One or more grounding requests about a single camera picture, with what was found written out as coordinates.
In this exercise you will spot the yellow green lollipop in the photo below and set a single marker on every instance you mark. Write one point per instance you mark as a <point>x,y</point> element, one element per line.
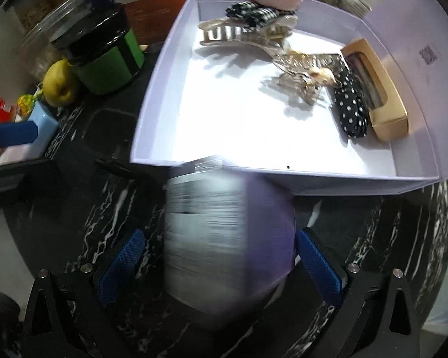
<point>27,103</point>

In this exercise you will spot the light blue box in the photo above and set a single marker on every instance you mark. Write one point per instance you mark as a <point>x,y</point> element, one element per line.
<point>41,126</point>

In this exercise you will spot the clear jar with red powder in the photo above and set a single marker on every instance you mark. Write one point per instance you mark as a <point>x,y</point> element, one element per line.
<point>153,11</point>

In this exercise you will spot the clear jar with grey lid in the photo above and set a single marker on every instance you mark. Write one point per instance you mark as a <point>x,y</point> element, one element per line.
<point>56,26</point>

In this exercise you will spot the gingham hair clip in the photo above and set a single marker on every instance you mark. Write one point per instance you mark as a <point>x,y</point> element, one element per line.
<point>252,14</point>

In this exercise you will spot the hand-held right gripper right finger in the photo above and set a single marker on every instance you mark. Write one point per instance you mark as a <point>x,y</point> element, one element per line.
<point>319,268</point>

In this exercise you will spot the kraft paper box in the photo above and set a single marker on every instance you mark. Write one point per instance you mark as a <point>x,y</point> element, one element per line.
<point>390,119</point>

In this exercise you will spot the small black case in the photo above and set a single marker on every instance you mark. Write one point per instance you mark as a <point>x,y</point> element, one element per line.
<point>110,130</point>

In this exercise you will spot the green jar with black lid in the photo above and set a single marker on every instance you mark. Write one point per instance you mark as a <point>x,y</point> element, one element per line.
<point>104,59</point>

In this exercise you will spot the small beige hair claw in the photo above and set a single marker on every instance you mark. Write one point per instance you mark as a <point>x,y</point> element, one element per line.
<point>295,89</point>

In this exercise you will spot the gold decorated hair clip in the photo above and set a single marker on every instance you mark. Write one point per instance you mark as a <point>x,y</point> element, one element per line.
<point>306,61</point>

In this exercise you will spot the lavender box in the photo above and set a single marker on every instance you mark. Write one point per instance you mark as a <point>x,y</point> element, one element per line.
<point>227,119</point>

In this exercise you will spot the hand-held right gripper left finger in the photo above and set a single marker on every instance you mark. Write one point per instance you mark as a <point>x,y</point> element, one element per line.
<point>121,264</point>

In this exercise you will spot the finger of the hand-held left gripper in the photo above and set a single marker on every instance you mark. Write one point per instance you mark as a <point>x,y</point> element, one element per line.
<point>18,179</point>
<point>7,135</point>

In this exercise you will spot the glass jar with oats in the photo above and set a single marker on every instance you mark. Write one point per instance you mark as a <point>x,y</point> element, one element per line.
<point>30,13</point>

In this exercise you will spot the yellow pear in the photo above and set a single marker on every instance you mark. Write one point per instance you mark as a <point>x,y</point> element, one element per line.
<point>61,84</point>

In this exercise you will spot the large beige hair claw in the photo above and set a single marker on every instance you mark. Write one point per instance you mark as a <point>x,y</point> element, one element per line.
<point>242,33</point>

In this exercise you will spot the black polka dot hair clip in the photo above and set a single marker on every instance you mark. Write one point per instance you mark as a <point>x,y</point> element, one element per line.
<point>351,104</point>

